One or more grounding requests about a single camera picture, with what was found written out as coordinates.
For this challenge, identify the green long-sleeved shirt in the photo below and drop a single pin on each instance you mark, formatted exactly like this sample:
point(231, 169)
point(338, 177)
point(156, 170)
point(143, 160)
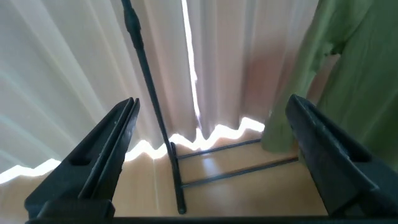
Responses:
point(363, 77)

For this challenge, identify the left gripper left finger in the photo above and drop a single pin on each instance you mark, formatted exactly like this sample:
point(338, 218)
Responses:
point(56, 193)

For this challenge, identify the beige curtain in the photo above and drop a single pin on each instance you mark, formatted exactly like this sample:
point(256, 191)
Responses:
point(77, 62)

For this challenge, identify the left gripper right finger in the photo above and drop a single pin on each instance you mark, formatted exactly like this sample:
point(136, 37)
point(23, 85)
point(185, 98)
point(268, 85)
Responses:
point(342, 180)

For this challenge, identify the black clothes rack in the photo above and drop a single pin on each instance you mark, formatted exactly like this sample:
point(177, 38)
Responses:
point(149, 84)

